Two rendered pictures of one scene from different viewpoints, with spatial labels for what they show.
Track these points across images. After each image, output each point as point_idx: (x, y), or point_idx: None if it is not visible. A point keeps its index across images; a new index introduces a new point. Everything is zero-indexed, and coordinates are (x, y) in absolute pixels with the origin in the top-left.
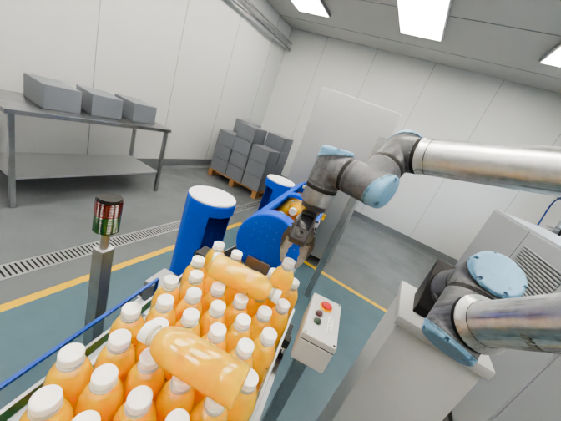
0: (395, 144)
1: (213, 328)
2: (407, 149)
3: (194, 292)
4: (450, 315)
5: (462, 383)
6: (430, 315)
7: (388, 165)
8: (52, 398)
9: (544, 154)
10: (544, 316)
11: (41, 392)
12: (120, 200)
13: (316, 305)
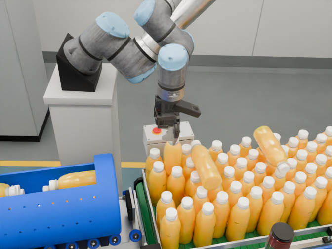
0: (165, 15)
1: (244, 162)
2: (170, 12)
3: (237, 184)
4: (149, 60)
5: (115, 84)
6: (137, 72)
7: (180, 29)
8: (320, 179)
9: None
10: (187, 20)
11: (323, 182)
12: (276, 224)
13: (161, 136)
